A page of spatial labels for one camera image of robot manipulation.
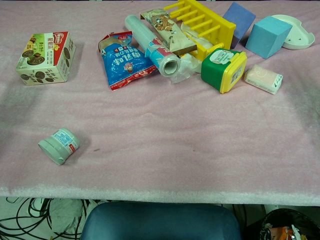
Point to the white cling film roll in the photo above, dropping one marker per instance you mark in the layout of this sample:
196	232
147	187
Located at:
142	32

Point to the pink table cloth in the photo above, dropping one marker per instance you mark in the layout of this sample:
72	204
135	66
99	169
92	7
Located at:
160	137

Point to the blue snack bag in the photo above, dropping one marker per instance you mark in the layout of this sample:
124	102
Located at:
125	65

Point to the green container yellow lid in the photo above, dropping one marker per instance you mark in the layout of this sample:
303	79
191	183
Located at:
212	70

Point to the brown cartoon snack package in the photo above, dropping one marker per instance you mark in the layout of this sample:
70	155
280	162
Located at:
167	30

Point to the small white jar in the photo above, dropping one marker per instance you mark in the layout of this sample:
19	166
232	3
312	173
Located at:
60	145

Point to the pink wrapped soap bar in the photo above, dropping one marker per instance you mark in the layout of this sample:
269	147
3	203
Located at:
260	75

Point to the yellow plastic rack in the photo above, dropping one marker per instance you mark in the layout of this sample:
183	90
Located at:
220	27

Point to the purple foam block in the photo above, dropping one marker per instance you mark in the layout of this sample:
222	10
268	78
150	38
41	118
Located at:
238	17

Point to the cookie box with red corner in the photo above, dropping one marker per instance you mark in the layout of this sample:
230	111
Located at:
45	60

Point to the white plastic bag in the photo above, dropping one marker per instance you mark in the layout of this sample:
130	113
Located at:
65	212

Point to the light blue foam cube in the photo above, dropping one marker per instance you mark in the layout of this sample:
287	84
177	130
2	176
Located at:
265	37

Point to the black trash bin bag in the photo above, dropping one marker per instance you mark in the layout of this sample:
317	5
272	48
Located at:
275	220

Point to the white soap dish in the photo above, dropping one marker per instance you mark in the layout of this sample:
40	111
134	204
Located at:
300	37

